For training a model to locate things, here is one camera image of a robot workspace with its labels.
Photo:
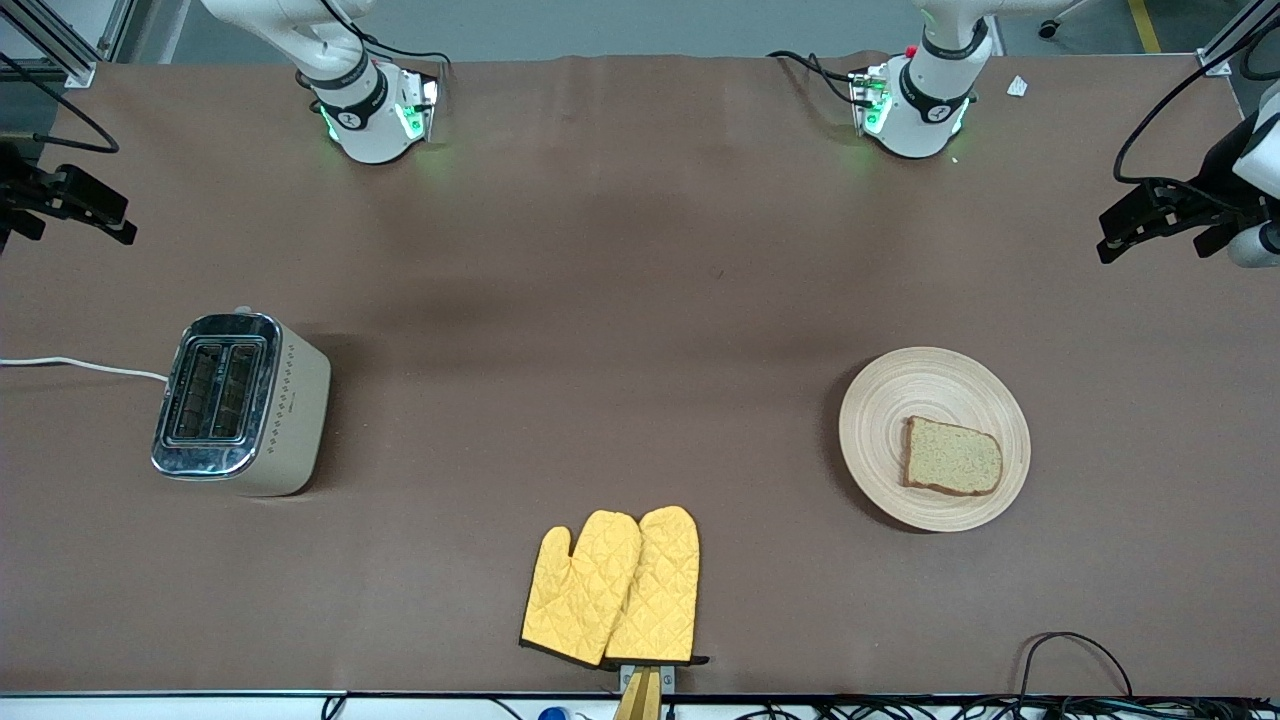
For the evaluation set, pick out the black chair caster wheel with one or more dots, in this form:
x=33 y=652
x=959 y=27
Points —
x=1049 y=29

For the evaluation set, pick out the yellow quilted oven mitt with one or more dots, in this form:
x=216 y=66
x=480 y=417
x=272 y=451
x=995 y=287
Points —
x=575 y=600
x=660 y=580

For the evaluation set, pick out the beige chrome two-slot toaster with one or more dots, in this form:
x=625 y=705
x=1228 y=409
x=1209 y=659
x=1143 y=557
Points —
x=240 y=405

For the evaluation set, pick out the white paper scrap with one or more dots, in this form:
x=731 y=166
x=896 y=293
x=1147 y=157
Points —
x=1017 y=86

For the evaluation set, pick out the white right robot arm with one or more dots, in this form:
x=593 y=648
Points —
x=350 y=110

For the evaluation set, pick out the brown table mat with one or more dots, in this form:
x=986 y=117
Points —
x=640 y=250

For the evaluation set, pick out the brown bread slice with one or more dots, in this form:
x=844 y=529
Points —
x=955 y=458

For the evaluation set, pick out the round wooden plate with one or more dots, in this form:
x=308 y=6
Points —
x=900 y=390

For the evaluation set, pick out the aluminium frame post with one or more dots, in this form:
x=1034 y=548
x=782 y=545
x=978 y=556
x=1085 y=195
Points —
x=1235 y=40
x=60 y=45

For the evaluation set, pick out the grey metal bracket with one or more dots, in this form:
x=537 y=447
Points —
x=668 y=678

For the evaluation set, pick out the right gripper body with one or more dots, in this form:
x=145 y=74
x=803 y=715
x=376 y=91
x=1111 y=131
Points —
x=28 y=192

